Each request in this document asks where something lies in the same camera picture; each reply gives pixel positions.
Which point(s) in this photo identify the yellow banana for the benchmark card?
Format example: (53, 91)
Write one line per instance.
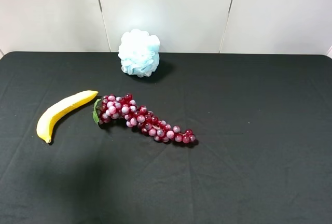
(54, 113)

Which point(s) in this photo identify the black tablecloth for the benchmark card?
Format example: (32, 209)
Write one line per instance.
(263, 124)

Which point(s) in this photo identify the light blue bath loofah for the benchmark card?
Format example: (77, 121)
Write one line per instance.
(139, 53)

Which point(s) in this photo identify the red grape bunch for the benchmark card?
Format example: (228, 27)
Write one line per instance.
(111, 107)

